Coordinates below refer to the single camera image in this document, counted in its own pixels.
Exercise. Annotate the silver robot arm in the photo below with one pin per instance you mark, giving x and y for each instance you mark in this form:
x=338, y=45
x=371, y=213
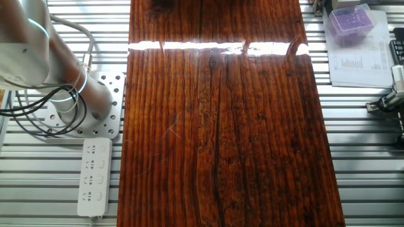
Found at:
x=31, y=47

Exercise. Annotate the wood grain mat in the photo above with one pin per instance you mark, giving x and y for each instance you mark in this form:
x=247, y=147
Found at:
x=227, y=126

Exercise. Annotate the white power strip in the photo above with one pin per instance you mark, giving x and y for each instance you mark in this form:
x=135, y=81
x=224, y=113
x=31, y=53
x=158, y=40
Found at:
x=94, y=176

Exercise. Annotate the printed paper sheets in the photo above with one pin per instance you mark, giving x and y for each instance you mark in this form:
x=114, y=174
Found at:
x=360, y=63

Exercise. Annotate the purple tip box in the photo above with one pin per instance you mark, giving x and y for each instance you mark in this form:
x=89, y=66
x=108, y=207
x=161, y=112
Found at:
x=350, y=22

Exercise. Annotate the beige box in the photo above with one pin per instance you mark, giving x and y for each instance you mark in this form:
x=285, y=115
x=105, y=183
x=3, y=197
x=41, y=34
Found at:
x=345, y=3

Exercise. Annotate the black round knob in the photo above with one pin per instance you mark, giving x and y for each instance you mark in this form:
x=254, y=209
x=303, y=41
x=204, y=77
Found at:
x=400, y=141

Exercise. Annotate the colourful painting cloth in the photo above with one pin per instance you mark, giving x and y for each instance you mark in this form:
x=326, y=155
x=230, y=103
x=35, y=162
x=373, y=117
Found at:
x=1, y=97

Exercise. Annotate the black keyboard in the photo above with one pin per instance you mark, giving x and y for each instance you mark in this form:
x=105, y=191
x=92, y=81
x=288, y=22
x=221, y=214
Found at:
x=398, y=50

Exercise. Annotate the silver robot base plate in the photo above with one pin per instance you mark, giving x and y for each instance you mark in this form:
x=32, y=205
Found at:
x=115, y=104

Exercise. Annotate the grey metal bracket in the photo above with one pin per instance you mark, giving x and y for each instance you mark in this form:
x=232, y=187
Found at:
x=318, y=8

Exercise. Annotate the silver camera on bracket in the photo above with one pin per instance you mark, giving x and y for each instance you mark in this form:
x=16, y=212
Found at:
x=398, y=80

